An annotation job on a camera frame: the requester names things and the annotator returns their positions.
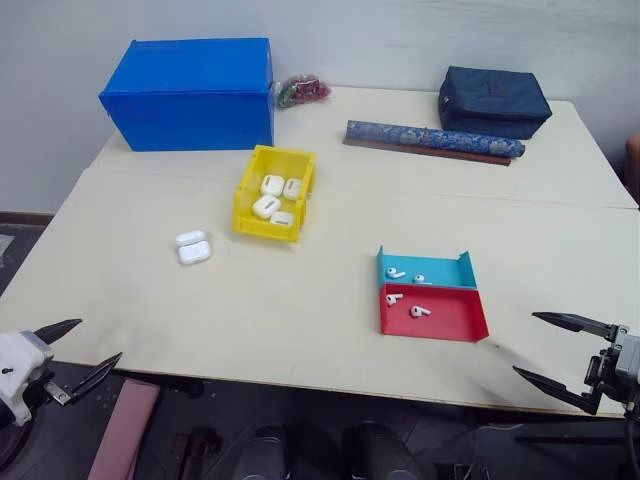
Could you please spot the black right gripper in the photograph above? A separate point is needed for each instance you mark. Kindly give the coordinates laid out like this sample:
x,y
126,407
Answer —
x,y
602,372

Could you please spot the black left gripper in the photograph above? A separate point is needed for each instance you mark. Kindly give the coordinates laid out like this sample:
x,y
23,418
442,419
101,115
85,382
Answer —
x,y
47,387

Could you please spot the white earbud case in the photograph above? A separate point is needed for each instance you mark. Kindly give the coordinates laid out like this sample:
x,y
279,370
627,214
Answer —
x,y
193,251

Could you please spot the yellow plastic bin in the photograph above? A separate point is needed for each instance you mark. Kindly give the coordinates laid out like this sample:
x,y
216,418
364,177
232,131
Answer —
x,y
250,220

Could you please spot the large blue plastic box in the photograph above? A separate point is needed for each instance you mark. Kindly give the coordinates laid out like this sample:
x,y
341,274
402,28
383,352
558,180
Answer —
x,y
190,95

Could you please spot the pink board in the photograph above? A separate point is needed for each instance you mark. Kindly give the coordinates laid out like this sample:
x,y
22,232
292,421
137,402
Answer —
x,y
122,430

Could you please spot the red plastic tray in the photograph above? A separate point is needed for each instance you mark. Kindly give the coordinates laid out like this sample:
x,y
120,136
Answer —
x,y
450,320

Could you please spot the cyan plastic tray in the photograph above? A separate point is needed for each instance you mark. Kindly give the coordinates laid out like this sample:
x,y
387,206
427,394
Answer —
x,y
442,270

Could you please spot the brown rounded object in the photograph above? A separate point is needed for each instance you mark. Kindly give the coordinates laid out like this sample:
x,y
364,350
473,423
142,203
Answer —
x,y
633,160

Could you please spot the dark rounded shape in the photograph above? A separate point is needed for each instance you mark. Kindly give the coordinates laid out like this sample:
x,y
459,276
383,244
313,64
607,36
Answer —
x,y
267,452

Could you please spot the brown wooden strip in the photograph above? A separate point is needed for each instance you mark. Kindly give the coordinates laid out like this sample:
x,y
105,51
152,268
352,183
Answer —
x,y
450,152

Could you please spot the blue patterned rolled scroll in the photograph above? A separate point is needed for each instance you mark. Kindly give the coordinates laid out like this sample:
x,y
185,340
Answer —
x,y
435,138

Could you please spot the navy blue fabric bag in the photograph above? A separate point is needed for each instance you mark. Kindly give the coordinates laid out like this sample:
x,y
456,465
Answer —
x,y
492,102

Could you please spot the bag of coloured beads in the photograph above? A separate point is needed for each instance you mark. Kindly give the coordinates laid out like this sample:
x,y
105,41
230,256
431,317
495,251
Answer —
x,y
302,91

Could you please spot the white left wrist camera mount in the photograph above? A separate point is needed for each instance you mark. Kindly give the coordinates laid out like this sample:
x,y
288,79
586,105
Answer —
x,y
17,367

